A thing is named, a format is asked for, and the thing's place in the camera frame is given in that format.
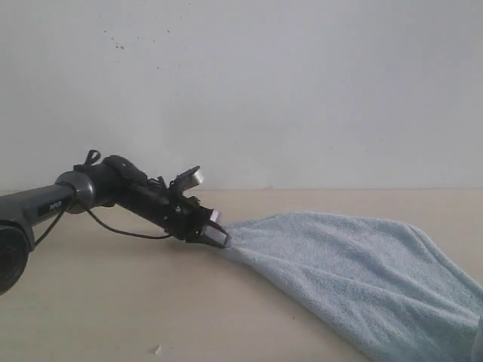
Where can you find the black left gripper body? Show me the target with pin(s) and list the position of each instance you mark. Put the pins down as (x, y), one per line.
(181, 217)

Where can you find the light blue fluffy towel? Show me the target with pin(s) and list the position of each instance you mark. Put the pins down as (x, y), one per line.
(382, 285)

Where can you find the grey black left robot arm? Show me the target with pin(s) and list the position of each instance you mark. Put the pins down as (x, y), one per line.
(105, 182)

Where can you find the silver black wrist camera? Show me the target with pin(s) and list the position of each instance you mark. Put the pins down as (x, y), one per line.
(187, 180)

